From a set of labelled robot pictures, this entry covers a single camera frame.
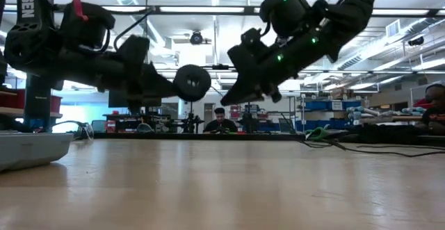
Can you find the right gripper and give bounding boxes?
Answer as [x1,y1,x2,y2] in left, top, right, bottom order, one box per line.
[220,44,303,106]

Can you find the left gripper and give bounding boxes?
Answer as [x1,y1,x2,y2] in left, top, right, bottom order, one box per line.
[104,61,177,115]

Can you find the black cord spool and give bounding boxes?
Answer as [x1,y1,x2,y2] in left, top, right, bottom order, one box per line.
[172,64,213,103]

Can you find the thin black cord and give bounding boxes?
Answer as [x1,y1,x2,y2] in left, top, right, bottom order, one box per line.
[280,113,445,158]

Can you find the white building column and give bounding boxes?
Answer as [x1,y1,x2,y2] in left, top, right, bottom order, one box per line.
[179,101,206,133]

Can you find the distant black robot rig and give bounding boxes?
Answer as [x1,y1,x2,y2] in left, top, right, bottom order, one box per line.
[173,64,265,134]

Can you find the black computer monitor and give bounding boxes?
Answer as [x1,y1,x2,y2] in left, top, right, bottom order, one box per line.
[108,90,163,108]

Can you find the green circuit board device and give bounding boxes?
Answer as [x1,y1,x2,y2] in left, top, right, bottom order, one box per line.
[305,125,331,141]

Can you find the clear safety glasses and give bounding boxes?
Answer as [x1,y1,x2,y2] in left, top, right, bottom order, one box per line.
[74,121,95,141]

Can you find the red storage bin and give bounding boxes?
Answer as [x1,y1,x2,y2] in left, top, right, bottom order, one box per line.
[0,89,26,110]
[51,95,63,115]

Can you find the black pillar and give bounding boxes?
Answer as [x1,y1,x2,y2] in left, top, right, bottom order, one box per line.
[24,75,53,133]

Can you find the grey plastic tool case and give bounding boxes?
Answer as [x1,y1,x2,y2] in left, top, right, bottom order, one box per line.
[0,132,74,173]

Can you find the wooden shelf board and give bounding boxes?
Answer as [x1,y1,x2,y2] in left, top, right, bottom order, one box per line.
[0,106,63,119]

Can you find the black aluminium table frame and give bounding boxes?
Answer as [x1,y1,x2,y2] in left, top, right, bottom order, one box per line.
[0,4,445,141]

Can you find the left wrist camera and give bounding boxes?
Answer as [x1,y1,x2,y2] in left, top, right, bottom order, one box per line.
[116,35,150,64]

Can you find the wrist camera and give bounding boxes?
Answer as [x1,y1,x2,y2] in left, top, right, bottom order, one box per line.
[241,27,262,46]
[116,35,150,64]

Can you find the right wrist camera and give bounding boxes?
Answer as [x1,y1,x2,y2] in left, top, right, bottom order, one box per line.
[241,27,262,46]

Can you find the black overhead camera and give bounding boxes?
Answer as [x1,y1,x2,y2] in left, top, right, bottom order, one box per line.
[189,31,204,46]

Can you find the red tag strap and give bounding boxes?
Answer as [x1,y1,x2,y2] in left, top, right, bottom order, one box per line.
[66,0,85,23]

